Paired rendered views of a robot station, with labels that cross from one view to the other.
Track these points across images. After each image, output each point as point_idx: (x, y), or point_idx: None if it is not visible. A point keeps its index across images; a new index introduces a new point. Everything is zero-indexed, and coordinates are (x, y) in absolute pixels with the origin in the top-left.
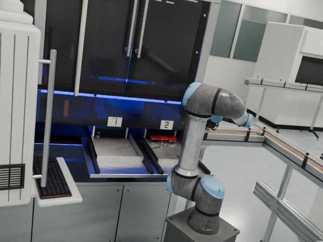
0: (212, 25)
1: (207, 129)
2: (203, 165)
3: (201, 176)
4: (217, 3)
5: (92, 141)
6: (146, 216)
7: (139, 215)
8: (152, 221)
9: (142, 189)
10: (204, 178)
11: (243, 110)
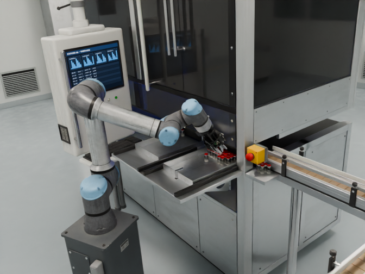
0: (240, 8)
1: (283, 161)
2: (187, 187)
3: (170, 195)
4: None
5: None
6: (219, 240)
7: (213, 235)
8: (225, 250)
9: (211, 205)
10: (93, 176)
11: (82, 110)
